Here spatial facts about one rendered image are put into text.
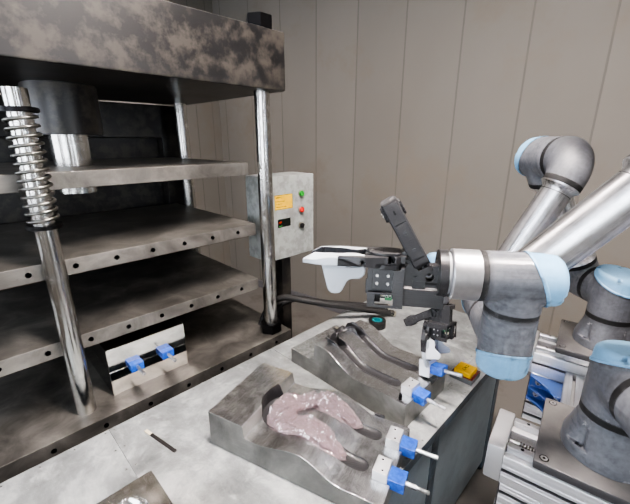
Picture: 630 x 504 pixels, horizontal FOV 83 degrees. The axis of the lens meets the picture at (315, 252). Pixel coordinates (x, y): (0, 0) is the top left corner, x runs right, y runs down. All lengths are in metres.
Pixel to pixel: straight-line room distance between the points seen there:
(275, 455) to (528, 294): 0.73
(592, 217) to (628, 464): 0.45
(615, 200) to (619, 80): 2.05
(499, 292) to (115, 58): 1.08
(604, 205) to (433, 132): 2.25
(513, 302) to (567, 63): 2.30
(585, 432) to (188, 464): 0.92
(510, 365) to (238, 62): 1.19
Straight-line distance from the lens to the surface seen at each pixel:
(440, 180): 2.88
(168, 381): 1.49
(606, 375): 0.85
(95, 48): 1.20
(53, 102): 1.48
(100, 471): 1.23
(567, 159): 1.13
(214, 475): 1.12
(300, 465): 1.02
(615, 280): 1.30
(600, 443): 0.91
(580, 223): 0.71
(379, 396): 1.21
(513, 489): 1.03
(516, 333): 0.59
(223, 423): 1.11
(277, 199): 1.69
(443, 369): 1.25
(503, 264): 0.56
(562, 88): 2.75
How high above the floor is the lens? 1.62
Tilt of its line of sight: 17 degrees down
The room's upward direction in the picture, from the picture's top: straight up
